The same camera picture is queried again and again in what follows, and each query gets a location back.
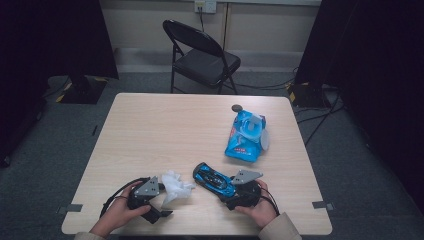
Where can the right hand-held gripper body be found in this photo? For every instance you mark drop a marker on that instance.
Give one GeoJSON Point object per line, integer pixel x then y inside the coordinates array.
{"type": "Point", "coordinates": [248, 193]}

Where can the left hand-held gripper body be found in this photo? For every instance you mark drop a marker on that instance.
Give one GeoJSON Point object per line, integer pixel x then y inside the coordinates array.
{"type": "Point", "coordinates": [146, 188]}

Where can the white wet wipe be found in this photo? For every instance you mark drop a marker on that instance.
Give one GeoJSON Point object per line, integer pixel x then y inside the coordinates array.
{"type": "Point", "coordinates": [255, 120]}
{"type": "Point", "coordinates": [176, 186]}

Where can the blue and black toy car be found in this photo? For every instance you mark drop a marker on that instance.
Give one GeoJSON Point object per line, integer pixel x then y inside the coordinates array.
{"type": "Point", "coordinates": [211, 180]}

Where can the blue wet wipes pack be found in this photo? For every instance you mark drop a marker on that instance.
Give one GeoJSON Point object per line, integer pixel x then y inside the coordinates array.
{"type": "Point", "coordinates": [241, 148]}

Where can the person's right hand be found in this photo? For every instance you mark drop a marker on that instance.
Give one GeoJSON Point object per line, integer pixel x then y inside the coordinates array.
{"type": "Point", "coordinates": [261, 211]}

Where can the person's left hand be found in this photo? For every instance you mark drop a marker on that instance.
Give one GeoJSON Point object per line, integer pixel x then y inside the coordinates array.
{"type": "Point", "coordinates": [116, 215]}

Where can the dark round table grommet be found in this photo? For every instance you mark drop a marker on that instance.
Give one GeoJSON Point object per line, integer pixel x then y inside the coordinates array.
{"type": "Point", "coordinates": [236, 107]}

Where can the grey tape strip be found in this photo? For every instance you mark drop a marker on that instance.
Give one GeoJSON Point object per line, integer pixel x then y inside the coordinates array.
{"type": "Point", "coordinates": [70, 208]}
{"type": "Point", "coordinates": [321, 205]}

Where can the black marker pen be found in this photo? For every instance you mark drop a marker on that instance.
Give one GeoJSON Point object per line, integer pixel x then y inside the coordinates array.
{"type": "Point", "coordinates": [95, 130]}

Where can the black stand base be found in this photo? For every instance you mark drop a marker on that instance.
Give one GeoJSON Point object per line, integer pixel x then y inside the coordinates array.
{"type": "Point", "coordinates": [83, 91]}
{"type": "Point", "coordinates": [308, 96]}

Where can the black folding chair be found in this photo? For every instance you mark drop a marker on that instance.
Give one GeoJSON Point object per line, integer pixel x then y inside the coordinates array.
{"type": "Point", "coordinates": [206, 63]}

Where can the black curtain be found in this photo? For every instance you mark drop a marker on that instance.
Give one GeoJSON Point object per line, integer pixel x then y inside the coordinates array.
{"type": "Point", "coordinates": [383, 66]}
{"type": "Point", "coordinates": [40, 50]}

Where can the white wall socket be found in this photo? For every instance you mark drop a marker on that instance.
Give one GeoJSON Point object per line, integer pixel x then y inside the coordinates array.
{"type": "Point", "coordinates": [206, 6]}

